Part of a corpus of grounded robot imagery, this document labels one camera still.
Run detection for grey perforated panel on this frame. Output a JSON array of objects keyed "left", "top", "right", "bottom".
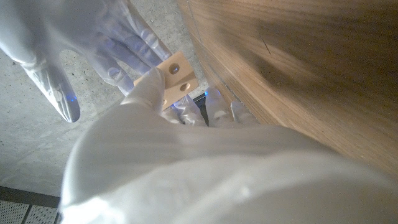
[{"left": 0, "top": 186, "right": 62, "bottom": 224}]

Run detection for small wooden block with holes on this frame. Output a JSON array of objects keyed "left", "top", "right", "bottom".
[{"left": 133, "top": 50, "right": 199, "bottom": 110}]

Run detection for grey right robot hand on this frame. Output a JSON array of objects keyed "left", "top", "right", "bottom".
[{"left": 0, "top": 0, "right": 173, "bottom": 123}]

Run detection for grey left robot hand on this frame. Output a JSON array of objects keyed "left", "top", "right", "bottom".
[{"left": 60, "top": 67, "right": 398, "bottom": 224}]

